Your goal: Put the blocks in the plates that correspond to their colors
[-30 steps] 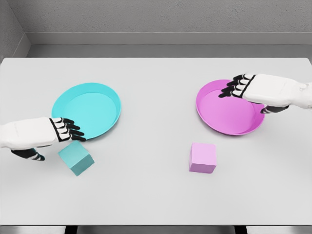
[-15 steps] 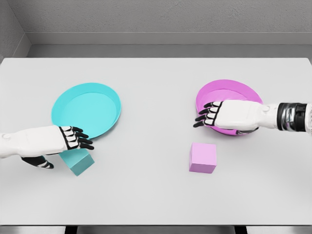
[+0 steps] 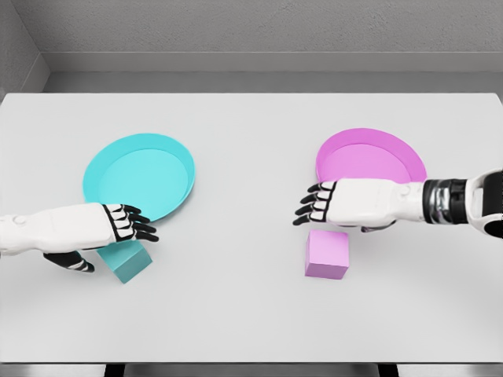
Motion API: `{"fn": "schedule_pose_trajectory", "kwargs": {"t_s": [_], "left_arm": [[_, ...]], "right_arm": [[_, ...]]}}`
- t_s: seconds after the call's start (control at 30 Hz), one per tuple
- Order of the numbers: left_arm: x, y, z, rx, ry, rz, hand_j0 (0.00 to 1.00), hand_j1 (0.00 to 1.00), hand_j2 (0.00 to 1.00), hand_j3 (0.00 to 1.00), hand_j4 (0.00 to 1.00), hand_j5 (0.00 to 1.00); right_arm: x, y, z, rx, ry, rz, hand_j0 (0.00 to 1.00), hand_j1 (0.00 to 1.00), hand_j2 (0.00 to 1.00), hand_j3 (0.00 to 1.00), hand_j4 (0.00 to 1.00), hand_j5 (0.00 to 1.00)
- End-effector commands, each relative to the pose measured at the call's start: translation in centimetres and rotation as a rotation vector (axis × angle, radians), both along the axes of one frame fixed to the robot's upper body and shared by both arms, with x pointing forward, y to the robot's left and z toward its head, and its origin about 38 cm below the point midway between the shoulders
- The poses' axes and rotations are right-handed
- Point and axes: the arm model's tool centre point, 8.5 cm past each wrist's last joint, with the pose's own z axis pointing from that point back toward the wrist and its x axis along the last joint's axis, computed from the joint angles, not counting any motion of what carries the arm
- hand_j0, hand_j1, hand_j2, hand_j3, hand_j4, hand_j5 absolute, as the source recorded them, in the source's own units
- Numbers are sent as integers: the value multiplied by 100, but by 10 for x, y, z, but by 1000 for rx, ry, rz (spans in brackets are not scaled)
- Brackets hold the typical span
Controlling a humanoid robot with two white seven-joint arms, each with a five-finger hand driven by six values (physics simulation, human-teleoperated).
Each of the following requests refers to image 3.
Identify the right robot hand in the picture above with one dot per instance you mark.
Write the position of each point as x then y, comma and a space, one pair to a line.
353, 204

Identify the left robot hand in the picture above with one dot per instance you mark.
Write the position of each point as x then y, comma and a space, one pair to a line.
84, 228

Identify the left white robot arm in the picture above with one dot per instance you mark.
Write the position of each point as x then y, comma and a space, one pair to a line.
21, 233

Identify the pink plate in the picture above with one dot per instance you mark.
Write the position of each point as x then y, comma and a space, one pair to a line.
369, 161

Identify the cyan block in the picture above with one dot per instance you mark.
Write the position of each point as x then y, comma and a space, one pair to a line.
127, 261

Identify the pink block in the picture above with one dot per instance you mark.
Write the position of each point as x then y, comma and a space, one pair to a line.
327, 255

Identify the cyan plate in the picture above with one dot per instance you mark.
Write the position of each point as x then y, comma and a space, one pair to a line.
145, 176

